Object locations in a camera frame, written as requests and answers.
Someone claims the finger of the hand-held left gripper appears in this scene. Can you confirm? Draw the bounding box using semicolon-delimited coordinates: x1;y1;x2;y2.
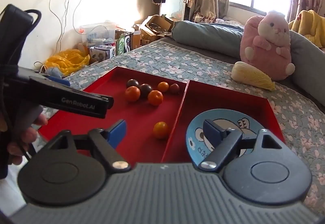
81;91;114;119

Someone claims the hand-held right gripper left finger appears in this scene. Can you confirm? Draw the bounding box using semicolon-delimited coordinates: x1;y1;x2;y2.
47;120;131;172

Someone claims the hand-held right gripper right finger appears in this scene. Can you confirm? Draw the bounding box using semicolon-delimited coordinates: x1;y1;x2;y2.
198;119;285;171

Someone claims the blue cartoon plate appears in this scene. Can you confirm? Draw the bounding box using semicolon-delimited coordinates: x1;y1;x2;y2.
186;109;267;167

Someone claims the long red cardboard box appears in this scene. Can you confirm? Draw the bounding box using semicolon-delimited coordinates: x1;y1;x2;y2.
38;66;189;163

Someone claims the wide red cardboard box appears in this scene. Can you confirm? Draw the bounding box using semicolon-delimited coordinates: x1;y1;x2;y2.
162;80;286;163

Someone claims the light orange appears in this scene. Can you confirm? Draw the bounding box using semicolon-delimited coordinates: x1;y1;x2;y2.
153;121;169;139

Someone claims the person's left hand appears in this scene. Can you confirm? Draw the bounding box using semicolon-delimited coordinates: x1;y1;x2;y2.
8;112;49;166

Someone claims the white printed box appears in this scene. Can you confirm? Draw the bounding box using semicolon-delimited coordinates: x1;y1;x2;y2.
89;45;117;61

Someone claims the blue plastic piece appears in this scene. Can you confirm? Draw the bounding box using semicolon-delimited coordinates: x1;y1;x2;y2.
48;75;70;87

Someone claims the yellow plastic bag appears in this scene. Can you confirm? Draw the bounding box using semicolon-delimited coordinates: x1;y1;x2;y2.
45;49;90;77

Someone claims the green and white carton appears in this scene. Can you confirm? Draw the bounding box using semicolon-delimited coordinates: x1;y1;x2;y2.
115;32;134;54

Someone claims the napa cabbage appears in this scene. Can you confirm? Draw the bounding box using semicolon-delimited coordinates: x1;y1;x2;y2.
231;62;276;91

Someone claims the clear plastic storage box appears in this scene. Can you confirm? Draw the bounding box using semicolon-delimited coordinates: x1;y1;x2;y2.
80;21;118;44

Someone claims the brown cardboard box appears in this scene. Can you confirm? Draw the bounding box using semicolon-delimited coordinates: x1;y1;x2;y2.
132;27;159;49

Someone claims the floral quilted bedspread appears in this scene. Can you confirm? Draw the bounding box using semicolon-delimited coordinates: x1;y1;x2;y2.
38;37;325;214

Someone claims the grey-blue duvet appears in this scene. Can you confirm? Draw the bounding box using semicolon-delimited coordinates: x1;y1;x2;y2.
171;20;325;106

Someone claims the open cardboard box with pots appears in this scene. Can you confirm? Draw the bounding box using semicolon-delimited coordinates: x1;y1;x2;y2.
138;14;176;44

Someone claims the pink plush rabbit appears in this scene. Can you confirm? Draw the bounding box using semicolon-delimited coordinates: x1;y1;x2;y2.
240;10;296;81

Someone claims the yellow plush toy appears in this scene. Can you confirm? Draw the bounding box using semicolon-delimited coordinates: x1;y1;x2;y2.
288;9;325;48

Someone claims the white charging cable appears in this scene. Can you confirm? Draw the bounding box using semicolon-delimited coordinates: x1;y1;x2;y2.
49;0;84;52

